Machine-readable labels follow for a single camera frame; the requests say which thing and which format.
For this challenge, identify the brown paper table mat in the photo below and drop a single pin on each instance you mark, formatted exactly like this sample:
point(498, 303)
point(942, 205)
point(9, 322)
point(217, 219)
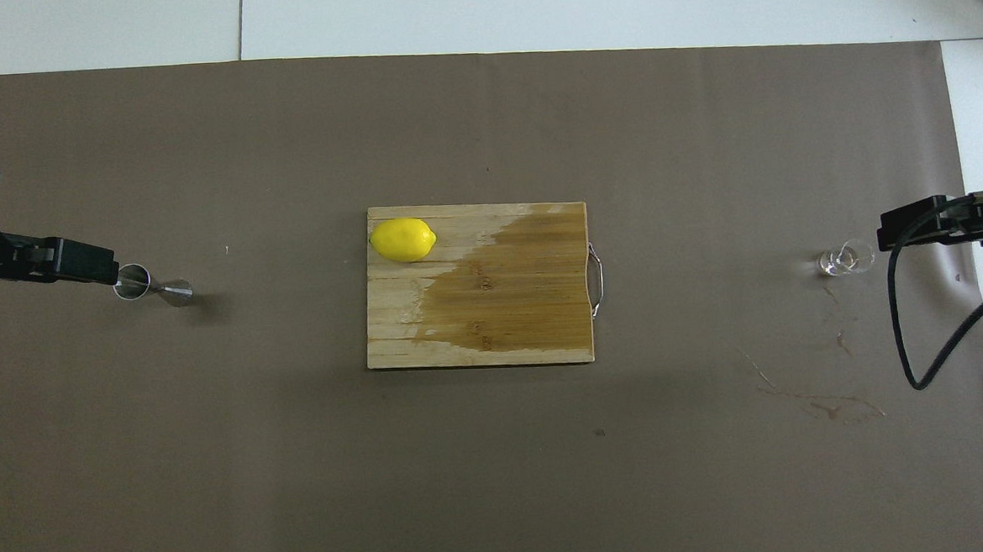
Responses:
point(215, 450)

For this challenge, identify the steel double jigger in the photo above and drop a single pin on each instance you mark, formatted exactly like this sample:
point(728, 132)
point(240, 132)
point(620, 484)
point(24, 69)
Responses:
point(133, 283)

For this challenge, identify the yellow lemon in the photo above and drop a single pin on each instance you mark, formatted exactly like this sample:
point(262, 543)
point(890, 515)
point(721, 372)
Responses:
point(403, 240)

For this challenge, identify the small clear glass beaker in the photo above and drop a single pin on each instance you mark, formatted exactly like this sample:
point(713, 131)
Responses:
point(834, 265)

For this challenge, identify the wooden cutting board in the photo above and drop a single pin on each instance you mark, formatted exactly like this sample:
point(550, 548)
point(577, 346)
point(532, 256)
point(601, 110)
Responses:
point(510, 309)

